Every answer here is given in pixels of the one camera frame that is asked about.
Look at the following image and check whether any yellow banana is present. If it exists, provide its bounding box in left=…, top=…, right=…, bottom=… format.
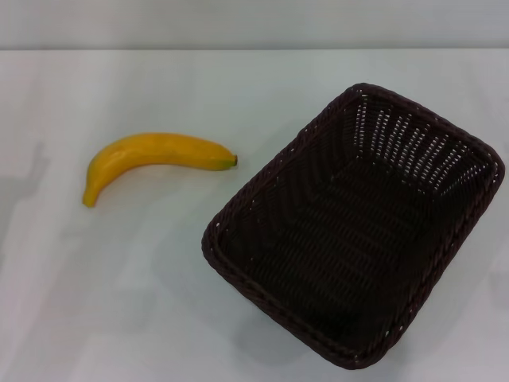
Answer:
left=82, top=132, right=239, bottom=209

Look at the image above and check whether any dark brown woven basket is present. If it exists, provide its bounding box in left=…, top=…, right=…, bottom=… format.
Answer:
left=201, top=82, right=506, bottom=359

